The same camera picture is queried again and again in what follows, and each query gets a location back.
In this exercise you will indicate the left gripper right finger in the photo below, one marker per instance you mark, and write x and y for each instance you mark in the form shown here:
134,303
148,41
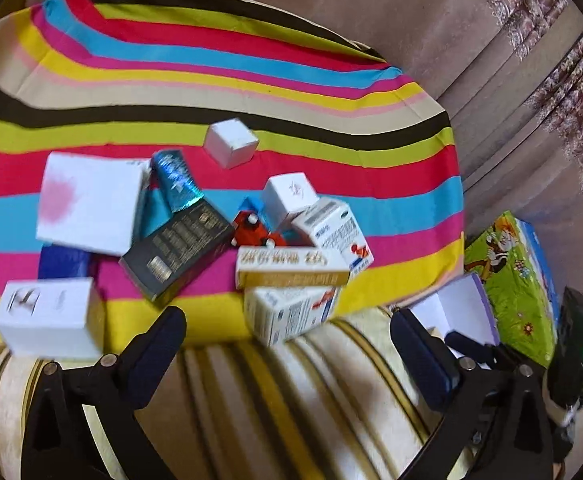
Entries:
497,412

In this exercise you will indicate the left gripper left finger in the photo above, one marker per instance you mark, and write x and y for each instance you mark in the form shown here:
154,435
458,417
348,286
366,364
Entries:
154,354

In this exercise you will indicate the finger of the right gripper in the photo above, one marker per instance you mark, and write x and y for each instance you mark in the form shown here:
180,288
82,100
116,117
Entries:
483,354

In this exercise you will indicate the purple storage box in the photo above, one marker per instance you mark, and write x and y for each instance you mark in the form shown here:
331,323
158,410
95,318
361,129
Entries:
460,306

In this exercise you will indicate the white box with logo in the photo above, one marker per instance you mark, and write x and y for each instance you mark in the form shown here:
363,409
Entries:
55,319

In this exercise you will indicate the dark blue box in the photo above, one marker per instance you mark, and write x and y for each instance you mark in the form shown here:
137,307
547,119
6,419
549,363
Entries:
64,262

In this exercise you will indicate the white medicine box red figure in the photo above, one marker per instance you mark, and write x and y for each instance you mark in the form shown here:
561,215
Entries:
330,224

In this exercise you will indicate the white medicine box blue label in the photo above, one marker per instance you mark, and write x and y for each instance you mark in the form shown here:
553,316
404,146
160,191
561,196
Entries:
274,315

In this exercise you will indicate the black DORMI box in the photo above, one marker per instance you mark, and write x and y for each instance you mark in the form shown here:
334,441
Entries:
168,259

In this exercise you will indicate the large white square box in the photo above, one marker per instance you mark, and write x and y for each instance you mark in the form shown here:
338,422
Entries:
92,203

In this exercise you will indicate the gold and white medicine box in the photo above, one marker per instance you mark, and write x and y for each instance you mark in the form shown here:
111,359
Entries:
285,267

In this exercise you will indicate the white cube box with drawing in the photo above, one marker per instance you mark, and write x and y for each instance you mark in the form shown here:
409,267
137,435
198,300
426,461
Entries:
285,196

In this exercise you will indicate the red toy truck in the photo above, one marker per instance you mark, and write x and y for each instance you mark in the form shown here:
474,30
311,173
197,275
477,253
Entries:
250,231

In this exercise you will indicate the teal holographic box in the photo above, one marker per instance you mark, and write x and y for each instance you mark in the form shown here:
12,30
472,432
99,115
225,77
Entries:
175,180

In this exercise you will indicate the green cartoon play mat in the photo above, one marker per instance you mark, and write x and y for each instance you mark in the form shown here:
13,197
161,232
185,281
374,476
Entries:
511,264

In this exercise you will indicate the striped beige sofa cushion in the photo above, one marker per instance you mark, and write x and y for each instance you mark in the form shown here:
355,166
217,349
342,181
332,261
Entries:
334,403

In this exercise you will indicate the blue toy piece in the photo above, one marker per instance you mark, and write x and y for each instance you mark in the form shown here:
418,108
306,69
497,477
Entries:
255,205

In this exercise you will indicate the beige sofa cover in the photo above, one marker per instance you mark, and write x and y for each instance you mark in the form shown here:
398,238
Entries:
510,75

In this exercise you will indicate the colourful striped cloth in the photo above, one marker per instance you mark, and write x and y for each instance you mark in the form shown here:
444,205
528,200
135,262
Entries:
246,91

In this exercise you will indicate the small white cube box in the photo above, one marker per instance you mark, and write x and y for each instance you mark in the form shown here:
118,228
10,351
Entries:
230,143

